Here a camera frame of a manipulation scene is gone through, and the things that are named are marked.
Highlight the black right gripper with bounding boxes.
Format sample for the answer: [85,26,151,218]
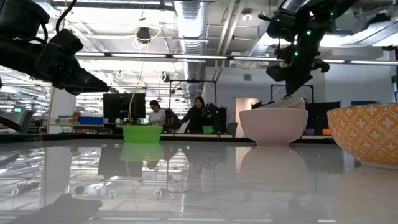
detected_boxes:
[266,30,330,96]

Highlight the person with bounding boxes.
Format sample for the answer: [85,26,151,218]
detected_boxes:
[147,99,167,127]
[179,96,208,135]

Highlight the black ceiling camera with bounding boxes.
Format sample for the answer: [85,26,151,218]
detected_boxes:
[136,26,152,44]

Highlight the grey bowl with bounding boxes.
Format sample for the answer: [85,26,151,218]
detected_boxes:
[258,97,307,110]

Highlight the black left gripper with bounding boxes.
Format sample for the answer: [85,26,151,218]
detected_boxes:
[34,28,111,96]

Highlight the dark office chair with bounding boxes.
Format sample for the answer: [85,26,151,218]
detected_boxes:
[224,121,239,138]

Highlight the black metal table frame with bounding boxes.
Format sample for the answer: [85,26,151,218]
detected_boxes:
[0,133,337,145]

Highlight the blue storage bin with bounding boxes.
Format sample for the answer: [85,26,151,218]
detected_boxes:
[78,116,104,126]

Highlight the large pink bowl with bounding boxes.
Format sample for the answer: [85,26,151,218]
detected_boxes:
[238,107,309,147]

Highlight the black partition screen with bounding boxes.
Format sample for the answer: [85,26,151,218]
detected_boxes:
[305,100,342,136]

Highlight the orange patterned bowl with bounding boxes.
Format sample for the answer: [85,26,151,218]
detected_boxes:
[326,102,398,170]

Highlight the silver ventilation duct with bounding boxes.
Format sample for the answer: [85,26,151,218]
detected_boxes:
[172,0,213,104]

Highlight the black metal station frame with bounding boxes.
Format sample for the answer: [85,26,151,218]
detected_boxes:
[168,78,218,135]
[271,83,315,104]

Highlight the black monitor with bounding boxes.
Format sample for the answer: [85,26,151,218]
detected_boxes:
[103,92,147,124]

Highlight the small green bowl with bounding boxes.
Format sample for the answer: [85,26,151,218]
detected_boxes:
[121,124,164,144]

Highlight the yellow cable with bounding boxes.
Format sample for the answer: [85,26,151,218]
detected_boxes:
[126,27,163,126]

